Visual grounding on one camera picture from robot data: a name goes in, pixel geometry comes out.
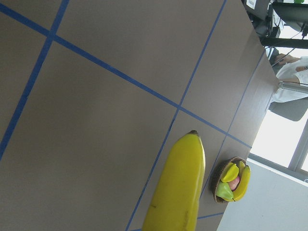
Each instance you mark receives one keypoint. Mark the large yellow banana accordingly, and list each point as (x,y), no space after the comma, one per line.
(175,202)

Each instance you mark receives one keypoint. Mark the brown wicker basket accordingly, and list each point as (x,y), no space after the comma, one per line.
(217,174)

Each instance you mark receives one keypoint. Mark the yellow starfruit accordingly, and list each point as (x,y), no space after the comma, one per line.
(230,172)

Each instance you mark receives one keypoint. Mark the green pear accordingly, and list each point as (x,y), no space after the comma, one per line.
(224,191)

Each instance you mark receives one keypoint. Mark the yellow banana upper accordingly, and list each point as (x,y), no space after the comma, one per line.
(241,166)

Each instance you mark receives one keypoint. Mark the yellow banana lower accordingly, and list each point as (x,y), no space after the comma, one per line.
(242,187)

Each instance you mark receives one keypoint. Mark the person in white shirt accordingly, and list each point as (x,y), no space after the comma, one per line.
(294,70)

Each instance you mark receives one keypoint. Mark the black monitor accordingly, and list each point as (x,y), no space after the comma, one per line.
(295,16)

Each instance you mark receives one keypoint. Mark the grey aluminium post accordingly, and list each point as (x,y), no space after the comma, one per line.
(293,86)

